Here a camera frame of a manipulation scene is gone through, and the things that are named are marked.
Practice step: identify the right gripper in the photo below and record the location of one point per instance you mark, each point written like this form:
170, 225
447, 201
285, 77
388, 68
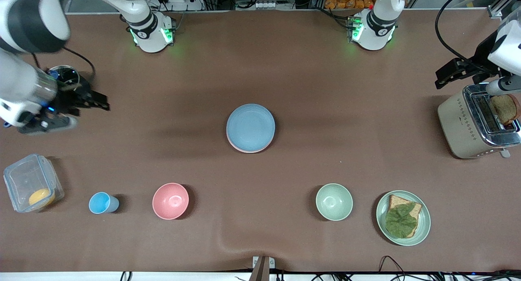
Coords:
70, 97

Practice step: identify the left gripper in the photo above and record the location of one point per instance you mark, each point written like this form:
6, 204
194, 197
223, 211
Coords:
479, 58

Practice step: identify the blue plate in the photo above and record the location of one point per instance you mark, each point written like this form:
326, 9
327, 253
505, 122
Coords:
250, 126

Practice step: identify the pink plate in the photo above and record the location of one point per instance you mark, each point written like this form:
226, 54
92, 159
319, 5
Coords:
246, 151

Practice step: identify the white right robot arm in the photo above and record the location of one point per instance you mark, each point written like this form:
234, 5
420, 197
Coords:
24, 20

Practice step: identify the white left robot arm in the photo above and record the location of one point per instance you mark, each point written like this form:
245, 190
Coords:
376, 29

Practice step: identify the beige chrome toaster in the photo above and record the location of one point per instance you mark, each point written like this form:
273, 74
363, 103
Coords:
460, 126

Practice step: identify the brown toast slice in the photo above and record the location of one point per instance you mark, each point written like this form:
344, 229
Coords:
504, 108

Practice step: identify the blue cup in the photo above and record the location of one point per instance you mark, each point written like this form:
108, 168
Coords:
101, 203

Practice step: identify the clear plastic container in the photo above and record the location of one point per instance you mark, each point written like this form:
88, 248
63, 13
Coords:
24, 177

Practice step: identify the orange round fruit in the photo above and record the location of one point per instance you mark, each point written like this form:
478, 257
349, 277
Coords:
41, 197

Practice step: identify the pink bowl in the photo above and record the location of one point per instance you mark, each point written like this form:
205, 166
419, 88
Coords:
170, 201

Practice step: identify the brown bread slice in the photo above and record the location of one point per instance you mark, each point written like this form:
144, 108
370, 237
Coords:
395, 200

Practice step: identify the green lettuce leaf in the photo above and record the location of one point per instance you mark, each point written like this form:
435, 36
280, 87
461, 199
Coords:
401, 221

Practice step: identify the green plate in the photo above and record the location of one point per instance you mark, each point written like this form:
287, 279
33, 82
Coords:
423, 228

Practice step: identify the brown table mat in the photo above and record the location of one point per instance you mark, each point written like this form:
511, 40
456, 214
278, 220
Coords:
285, 69

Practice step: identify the green bowl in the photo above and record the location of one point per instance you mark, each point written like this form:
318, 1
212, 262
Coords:
334, 202

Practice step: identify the white power strip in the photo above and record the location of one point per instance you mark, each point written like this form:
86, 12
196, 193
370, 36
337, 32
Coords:
274, 5

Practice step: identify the metal table bracket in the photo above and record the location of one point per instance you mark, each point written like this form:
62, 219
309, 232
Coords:
262, 266

